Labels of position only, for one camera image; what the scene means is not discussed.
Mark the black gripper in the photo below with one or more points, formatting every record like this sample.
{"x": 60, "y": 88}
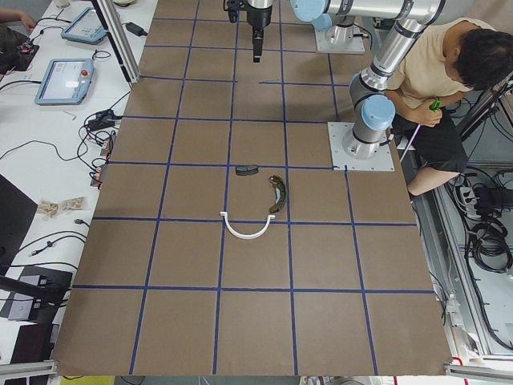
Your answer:
{"x": 257, "y": 16}

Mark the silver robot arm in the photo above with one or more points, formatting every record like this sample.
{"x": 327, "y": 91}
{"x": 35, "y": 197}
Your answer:
{"x": 374, "y": 111}

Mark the black power adapter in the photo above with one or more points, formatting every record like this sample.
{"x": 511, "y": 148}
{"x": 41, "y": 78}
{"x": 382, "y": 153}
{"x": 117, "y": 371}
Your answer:
{"x": 135, "y": 29}

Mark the dark grey brake pad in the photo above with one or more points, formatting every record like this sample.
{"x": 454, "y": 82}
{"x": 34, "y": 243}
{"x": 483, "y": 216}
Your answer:
{"x": 246, "y": 170}

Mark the olive metal brake shoe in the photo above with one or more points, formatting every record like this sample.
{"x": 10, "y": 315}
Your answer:
{"x": 281, "y": 194}

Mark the far teach pendant tablet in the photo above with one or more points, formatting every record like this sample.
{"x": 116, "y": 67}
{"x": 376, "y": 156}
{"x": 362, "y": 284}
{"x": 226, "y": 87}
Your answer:
{"x": 85, "y": 28}

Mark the teach pendant tablet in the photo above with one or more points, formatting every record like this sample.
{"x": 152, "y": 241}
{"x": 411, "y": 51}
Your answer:
{"x": 65, "y": 82}
{"x": 85, "y": 28}

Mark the seated person beige shirt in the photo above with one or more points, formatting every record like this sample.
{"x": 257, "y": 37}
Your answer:
{"x": 445, "y": 63}

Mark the near teach pendant tablet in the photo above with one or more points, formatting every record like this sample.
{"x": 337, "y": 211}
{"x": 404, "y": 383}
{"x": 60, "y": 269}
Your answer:
{"x": 65, "y": 82}

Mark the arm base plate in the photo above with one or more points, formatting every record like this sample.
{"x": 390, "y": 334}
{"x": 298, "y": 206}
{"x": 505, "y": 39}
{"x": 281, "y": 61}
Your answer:
{"x": 340, "y": 40}
{"x": 350, "y": 154}

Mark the aluminium frame post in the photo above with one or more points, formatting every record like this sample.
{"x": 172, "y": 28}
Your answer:
{"x": 111, "y": 23}

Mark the white curved plastic bracket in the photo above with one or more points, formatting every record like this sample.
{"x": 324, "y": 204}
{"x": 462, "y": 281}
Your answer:
{"x": 244, "y": 236}

